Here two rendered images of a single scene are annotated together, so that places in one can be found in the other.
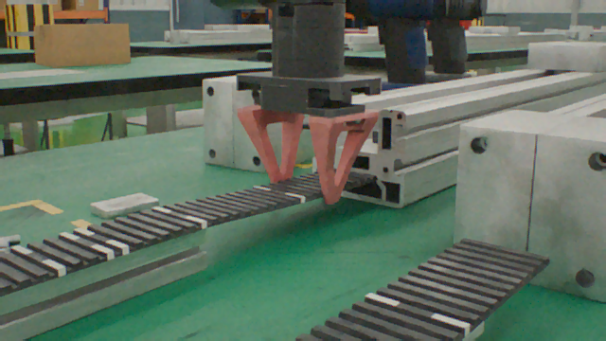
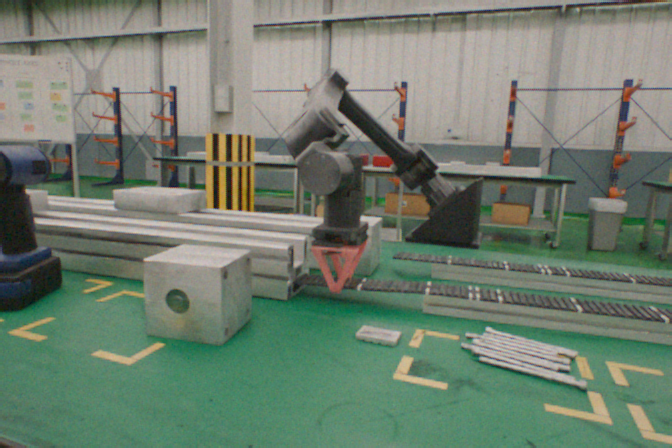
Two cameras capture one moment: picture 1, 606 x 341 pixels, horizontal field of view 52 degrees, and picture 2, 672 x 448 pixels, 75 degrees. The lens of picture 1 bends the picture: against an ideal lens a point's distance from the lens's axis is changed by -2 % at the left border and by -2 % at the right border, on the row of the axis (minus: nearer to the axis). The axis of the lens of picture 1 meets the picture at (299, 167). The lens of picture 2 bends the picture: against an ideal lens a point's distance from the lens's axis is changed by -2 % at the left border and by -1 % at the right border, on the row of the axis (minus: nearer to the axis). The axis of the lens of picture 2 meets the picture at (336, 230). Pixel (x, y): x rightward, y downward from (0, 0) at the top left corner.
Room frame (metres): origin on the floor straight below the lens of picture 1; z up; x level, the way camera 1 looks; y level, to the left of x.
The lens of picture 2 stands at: (0.78, 0.60, 1.01)
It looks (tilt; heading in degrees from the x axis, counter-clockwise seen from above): 10 degrees down; 246
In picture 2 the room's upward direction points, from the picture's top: 2 degrees clockwise
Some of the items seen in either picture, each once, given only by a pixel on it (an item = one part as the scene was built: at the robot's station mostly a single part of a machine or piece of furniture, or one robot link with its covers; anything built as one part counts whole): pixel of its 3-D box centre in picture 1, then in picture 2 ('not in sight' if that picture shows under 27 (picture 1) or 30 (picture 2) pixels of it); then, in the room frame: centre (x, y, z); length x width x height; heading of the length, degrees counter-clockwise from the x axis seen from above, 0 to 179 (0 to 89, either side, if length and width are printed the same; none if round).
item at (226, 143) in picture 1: (270, 120); (205, 288); (0.71, 0.03, 0.83); 0.11 x 0.10 x 0.10; 54
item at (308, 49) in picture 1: (308, 51); (342, 212); (0.50, -0.01, 0.91); 0.10 x 0.07 x 0.07; 51
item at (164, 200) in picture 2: not in sight; (161, 205); (0.74, -0.45, 0.87); 0.16 x 0.11 x 0.07; 140
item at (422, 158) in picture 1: (520, 107); (96, 243); (0.86, -0.31, 0.82); 0.80 x 0.10 x 0.09; 140
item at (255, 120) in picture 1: (294, 139); (338, 260); (0.51, 0.00, 0.84); 0.07 x 0.07 x 0.09; 51
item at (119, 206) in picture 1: (125, 206); (378, 335); (0.52, 0.15, 0.78); 0.05 x 0.03 x 0.01; 135
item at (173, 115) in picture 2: not in sight; (105, 135); (1.46, -10.67, 1.10); 3.30 x 0.90 x 2.20; 136
